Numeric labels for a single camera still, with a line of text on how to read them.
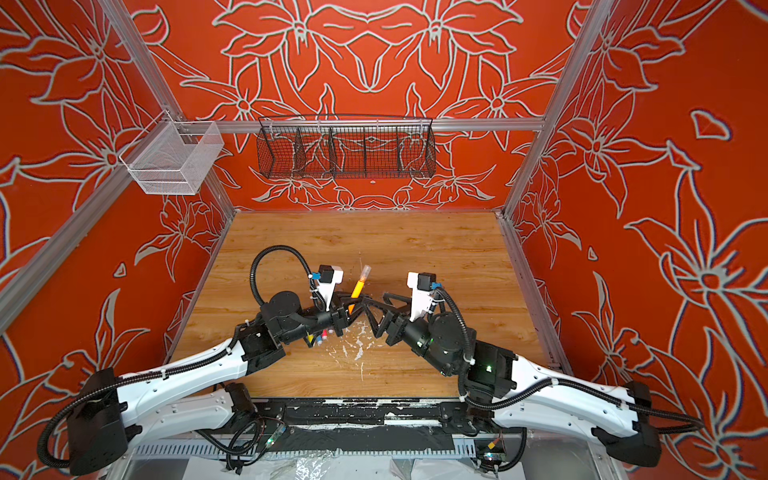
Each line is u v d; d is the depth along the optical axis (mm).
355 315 643
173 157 924
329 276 602
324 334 632
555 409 453
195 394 501
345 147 1001
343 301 617
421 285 534
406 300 607
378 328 527
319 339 653
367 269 633
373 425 727
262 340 563
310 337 639
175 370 462
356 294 643
